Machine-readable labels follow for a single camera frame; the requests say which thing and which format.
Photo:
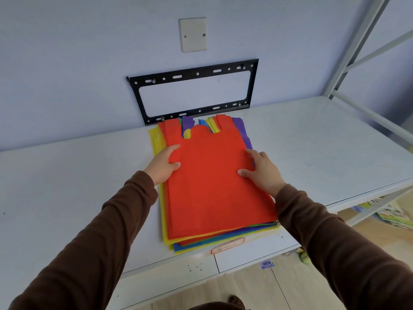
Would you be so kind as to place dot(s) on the person's right hand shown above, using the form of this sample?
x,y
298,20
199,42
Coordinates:
x,y
266,174

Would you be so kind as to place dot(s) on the person's left hand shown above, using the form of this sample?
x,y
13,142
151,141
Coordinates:
x,y
159,169

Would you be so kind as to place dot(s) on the person's right thumb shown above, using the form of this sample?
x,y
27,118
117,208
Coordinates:
x,y
246,174

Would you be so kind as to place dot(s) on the person's right middle finger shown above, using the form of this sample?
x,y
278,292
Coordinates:
x,y
264,155

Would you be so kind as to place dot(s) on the person's left thumb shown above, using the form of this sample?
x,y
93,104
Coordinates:
x,y
174,166

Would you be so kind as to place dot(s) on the red non-woven carrier bag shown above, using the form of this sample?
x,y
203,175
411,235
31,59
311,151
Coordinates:
x,y
209,187

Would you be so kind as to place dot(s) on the person's right forearm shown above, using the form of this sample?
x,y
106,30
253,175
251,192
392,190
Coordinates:
x,y
338,251

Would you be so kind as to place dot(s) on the person's left forearm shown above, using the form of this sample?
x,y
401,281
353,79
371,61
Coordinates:
x,y
93,242

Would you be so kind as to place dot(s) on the stack of colourful non-woven bags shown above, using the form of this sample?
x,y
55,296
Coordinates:
x,y
222,239

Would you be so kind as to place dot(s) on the red-bordered white label sticker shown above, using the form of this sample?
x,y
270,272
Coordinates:
x,y
227,246

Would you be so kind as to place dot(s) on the small blue sticker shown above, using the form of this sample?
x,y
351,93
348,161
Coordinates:
x,y
267,264

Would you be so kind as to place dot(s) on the yellow-green crumpled cloth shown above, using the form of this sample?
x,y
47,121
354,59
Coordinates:
x,y
303,255

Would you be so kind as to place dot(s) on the person's brown shoe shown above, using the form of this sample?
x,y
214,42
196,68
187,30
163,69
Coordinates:
x,y
236,301

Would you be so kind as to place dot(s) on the green printed packets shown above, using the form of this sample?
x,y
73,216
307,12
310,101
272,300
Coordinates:
x,y
393,213

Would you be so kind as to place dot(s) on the black metal wall mount bracket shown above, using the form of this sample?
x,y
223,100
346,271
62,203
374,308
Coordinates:
x,y
137,93

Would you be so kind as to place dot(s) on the white blank wall plate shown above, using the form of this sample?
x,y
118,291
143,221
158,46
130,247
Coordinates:
x,y
193,34

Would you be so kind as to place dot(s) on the white metal shelf frame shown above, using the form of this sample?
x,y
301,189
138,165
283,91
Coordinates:
x,y
355,41

